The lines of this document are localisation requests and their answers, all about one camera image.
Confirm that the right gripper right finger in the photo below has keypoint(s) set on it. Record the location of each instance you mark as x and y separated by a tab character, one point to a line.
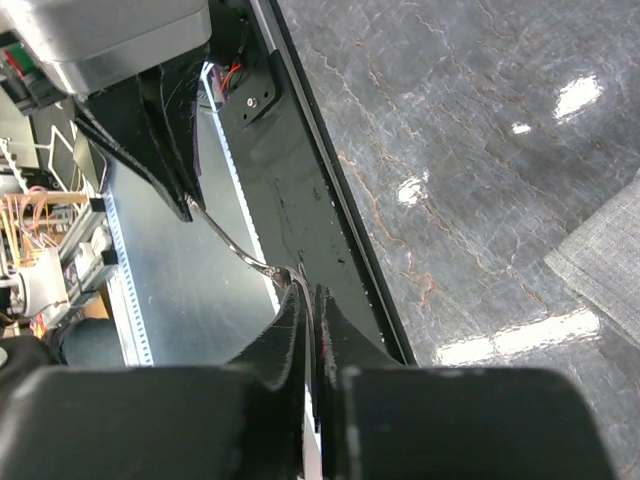
380	419

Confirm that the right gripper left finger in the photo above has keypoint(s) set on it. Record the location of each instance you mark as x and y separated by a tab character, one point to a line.
240	420

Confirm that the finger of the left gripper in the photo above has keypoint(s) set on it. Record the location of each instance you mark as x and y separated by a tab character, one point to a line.
169	98
138	148

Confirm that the grey cloth napkin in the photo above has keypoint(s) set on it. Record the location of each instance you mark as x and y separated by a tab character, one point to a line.
600	259

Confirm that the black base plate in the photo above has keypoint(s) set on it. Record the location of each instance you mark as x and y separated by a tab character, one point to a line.
301	206

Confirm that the blue-grey cable duct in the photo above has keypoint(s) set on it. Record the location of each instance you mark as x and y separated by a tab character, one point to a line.
127	312

